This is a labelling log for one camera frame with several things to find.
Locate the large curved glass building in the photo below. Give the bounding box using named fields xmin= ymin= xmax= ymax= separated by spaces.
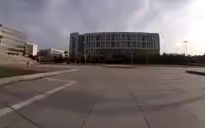
xmin=68 ymin=31 xmax=161 ymax=64

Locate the grey concrete paved plaza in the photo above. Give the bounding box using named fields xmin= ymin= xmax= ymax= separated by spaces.
xmin=0 ymin=64 xmax=205 ymax=128

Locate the low pale building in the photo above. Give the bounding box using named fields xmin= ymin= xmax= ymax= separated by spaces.
xmin=38 ymin=48 xmax=66 ymax=61

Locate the small white building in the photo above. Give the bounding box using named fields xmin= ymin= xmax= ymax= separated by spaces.
xmin=24 ymin=42 xmax=39 ymax=57

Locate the row of trees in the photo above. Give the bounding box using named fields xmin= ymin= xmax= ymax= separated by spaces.
xmin=36 ymin=51 xmax=205 ymax=66

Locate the pale concrete kerb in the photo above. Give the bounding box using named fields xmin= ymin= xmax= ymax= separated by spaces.
xmin=0 ymin=68 xmax=80 ymax=87

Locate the white painted line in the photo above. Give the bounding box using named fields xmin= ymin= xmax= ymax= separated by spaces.
xmin=0 ymin=79 xmax=79 ymax=122

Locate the lamp pole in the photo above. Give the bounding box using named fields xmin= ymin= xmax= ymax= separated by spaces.
xmin=183 ymin=40 xmax=190 ymax=56

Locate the pale terraced building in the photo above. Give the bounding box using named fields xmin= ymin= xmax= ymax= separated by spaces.
xmin=0 ymin=23 xmax=29 ymax=66

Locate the dark raised kerb edge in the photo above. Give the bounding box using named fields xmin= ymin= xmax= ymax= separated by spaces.
xmin=185 ymin=68 xmax=205 ymax=78

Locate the grass strip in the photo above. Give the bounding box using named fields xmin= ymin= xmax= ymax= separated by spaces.
xmin=0 ymin=65 xmax=42 ymax=81

